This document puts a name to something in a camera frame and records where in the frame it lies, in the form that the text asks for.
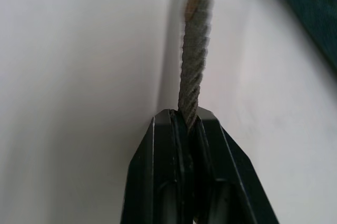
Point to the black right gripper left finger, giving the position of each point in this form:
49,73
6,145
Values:
155,171

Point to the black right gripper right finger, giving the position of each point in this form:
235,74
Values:
226,171

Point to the grey braided belt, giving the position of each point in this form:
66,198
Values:
193,68

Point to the blue denim shorts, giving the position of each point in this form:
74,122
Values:
313,2

